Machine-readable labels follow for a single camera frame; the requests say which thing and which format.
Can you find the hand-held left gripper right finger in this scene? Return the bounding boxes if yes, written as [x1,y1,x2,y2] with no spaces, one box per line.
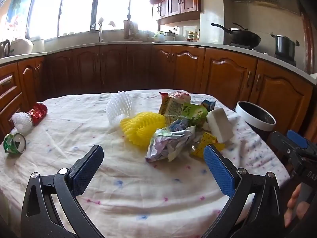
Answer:
[203,144,284,238]

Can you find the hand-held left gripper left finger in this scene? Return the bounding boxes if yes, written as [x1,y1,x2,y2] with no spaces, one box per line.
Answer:
[20,144,104,238]

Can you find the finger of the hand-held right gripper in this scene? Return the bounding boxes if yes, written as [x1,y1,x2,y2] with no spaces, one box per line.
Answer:
[287,130,317,154]
[270,131,301,171]

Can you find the white black waste bin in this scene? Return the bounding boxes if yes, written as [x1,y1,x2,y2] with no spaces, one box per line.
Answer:
[235,101,276,142]

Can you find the silver plastic wrapper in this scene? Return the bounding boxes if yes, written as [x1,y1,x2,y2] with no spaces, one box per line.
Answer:
[145,119,197,163]

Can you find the green drink carton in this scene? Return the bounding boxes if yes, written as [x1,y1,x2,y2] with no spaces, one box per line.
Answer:
[158,97,208,127]

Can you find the yellow foam fruit net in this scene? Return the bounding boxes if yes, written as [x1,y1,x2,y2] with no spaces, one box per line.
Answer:
[120,112,167,146]

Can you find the person's right hand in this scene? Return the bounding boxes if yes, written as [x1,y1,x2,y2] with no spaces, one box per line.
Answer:
[284,184,313,228]

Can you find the yellow snack wrapper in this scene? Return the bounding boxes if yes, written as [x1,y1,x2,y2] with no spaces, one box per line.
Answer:
[189,131,226,158]

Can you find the white foam block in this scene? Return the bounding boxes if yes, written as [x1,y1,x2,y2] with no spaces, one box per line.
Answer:
[203,108,234,144]

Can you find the white dotted tablecloth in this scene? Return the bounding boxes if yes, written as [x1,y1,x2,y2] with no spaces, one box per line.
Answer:
[0,89,290,238]

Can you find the blue snack wrapper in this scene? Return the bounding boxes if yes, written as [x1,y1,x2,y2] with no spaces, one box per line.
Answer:
[199,99,217,112]

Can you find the crushed green drink can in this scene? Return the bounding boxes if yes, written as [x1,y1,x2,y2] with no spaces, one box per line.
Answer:
[3,132,27,155]

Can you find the large white foam fruit net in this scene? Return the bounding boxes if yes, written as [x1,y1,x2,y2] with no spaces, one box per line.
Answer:
[106,91,135,126]

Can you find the shiny red foil wrapper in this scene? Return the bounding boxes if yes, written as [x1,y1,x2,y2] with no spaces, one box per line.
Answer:
[28,102,48,126]

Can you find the small white foam fruit net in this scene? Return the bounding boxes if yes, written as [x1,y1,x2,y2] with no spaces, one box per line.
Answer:
[11,112,34,132]

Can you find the steel cooking pot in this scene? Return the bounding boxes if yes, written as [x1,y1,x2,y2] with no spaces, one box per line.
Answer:
[270,32,300,60]

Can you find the gas stove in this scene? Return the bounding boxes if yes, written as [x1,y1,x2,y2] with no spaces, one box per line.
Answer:
[231,42,269,53]

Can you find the black wok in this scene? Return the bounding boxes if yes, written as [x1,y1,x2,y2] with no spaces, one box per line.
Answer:
[211,23,262,49]

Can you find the wooden lower cabinets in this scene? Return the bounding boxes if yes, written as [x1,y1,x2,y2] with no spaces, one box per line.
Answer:
[0,43,315,139]

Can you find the wooden cabinets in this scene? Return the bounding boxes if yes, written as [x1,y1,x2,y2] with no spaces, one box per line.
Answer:
[145,0,201,25]
[0,43,315,139]

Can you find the grey kitchen countertop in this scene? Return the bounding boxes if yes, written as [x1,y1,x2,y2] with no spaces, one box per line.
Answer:
[0,41,317,85]

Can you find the group of condiment bottles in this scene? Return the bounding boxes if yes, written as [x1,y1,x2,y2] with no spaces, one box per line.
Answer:
[186,30,201,42]

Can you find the white plastic container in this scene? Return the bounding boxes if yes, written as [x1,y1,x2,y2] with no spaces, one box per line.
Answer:
[32,39,45,53]

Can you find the white rice cooker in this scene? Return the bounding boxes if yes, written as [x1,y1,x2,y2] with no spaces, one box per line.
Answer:
[10,38,34,55]

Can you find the chrome kitchen faucet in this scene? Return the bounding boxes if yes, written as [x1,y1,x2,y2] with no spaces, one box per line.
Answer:
[90,22,104,42]

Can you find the kitchen window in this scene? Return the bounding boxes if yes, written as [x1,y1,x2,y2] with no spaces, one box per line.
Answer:
[26,0,159,40]

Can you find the wooden upper cabinets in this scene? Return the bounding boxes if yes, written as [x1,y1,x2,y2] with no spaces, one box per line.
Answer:
[145,0,201,25]

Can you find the wall poster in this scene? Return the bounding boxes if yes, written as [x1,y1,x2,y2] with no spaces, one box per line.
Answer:
[5,0,34,34]

